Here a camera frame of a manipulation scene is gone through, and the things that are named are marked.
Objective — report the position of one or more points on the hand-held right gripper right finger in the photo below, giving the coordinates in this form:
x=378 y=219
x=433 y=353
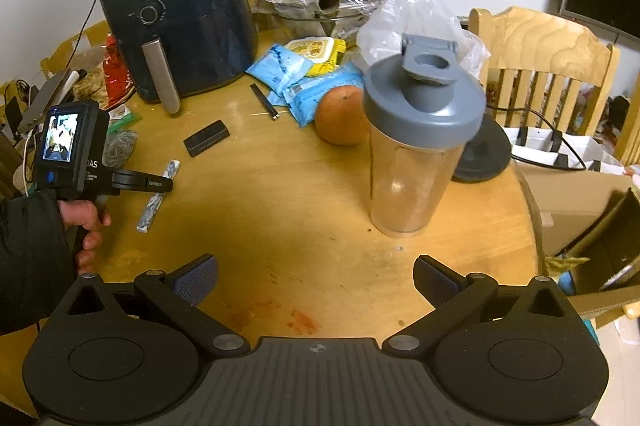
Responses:
x=435 y=278

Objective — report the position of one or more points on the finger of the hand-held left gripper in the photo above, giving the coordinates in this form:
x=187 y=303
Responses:
x=145 y=182

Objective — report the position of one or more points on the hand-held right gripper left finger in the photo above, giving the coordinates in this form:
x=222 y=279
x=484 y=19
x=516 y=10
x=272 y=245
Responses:
x=197 y=278

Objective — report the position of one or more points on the marbled grey stick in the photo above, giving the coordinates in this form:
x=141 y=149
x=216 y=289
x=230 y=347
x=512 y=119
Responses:
x=152 y=208

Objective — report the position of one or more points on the person's left forearm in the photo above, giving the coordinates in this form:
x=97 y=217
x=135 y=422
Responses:
x=30 y=261

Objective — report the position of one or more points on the person's left hand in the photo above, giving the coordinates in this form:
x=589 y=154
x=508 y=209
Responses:
x=87 y=213

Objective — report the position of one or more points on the bag of sunflower seeds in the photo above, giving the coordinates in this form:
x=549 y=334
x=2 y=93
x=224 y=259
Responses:
x=120 y=148

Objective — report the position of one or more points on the green white zip bag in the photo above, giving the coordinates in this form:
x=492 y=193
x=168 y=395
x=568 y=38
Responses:
x=122 y=116

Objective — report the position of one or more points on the grey laptop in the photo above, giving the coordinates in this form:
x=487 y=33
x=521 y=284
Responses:
x=47 y=98

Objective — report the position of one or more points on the flat black box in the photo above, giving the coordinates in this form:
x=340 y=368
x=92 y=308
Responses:
x=206 y=138

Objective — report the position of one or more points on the red snack bag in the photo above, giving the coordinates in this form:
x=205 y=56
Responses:
x=117 y=76

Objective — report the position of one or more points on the wooden chair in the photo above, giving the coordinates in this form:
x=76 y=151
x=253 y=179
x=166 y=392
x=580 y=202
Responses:
x=545 y=56
x=631 y=121
x=70 y=48

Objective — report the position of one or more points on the clear shaker bottle grey lid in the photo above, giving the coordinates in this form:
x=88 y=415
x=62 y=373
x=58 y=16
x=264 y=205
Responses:
x=415 y=156

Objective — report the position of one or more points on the black kettle base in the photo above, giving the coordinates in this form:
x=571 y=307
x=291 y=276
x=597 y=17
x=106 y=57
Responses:
x=482 y=156

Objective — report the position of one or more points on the black pen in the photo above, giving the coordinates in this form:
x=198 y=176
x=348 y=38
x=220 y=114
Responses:
x=264 y=102

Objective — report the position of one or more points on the cardboard box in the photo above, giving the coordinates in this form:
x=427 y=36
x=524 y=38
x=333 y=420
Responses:
x=575 y=206

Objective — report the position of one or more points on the black air fryer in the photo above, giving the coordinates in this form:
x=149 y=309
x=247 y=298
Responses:
x=195 y=26

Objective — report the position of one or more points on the white paper bag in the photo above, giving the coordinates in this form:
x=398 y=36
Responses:
x=550 y=151

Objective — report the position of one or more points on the orange fruit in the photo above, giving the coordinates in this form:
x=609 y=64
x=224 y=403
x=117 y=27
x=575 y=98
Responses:
x=340 y=118

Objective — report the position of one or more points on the yellow snack packet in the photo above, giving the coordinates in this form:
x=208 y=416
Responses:
x=320 y=53

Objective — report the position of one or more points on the large crumpled plastic bag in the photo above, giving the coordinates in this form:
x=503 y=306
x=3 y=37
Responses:
x=415 y=1

